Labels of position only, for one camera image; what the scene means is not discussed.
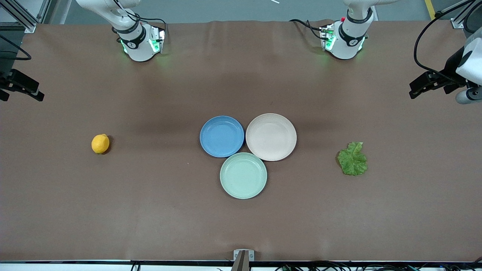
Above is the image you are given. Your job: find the yellow lemon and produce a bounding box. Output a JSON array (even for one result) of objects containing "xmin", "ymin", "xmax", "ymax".
[{"xmin": 91, "ymin": 134, "xmax": 110, "ymax": 154}]

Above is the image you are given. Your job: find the green lettuce leaf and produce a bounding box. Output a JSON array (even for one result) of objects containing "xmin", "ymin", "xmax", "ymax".
[{"xmin": 337, "ymin": 142, "xmax": 368, "ymax": 176}]

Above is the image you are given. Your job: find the brown table cover sheet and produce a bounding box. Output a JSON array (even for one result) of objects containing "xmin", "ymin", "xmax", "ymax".
[{"xmin": 0, "ymin": 20, "xmax": 482, "ymax": 262}]

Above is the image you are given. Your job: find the beige plate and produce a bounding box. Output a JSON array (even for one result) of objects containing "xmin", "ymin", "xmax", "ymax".
[{"xmin": 246, "ymin": 113, "xmax": 297, "ymax": 161}]

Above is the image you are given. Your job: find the blue plate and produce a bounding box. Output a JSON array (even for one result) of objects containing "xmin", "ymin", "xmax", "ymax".
[{"xmin": 200, "ymin": 116, "xmax": 245, "ymax": 158}]

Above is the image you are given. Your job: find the light green plate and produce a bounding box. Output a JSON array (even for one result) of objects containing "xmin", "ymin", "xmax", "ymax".
[{"xmin": 220, "ymin": 152, "xmax": 268, "ymax": 199}]

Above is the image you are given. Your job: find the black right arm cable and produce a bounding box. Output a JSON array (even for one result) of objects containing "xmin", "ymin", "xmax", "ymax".
[{"xmin": 0, "ymin": 35, "xmax": 32, "ymax": 61}]

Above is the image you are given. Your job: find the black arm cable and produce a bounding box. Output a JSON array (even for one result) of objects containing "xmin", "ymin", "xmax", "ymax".
[
  {"xmin": 413, "ymin": 0, "xmax": 482, "ymax": 84},
  {"xmin": 0, "ymin": 35, "xmax": 32, "ymax": 61}
]

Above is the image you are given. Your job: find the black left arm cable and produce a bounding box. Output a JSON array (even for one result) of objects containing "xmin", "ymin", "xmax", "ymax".
[{"xmin": 413, "ymin": 0, "xmax": 482, "ymax": 84}]

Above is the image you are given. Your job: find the aluminium frame post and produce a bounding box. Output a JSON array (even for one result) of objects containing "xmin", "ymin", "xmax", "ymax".
[
  {"xmin": 451, "ymin": 0, "xmax": 482, "ymax": 29},
  {"xmin": 0, "ymin": 0, "xmax": 37, "ymax": 33}
]

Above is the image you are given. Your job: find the thin black base cable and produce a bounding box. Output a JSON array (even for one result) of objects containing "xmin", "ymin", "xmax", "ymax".
[
  {"xmin": 113, "ymin": 0, "xmax": 168, "ymax": 42},
  {"xmin": 289, "ymin": 19, "xmax": 325, "ymax": 40}
]

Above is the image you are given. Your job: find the metal table edge bracket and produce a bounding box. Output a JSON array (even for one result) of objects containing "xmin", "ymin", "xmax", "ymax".
[{"xmin": 233, "ymin": 249, "xmax": 255, "ymax": 271}]

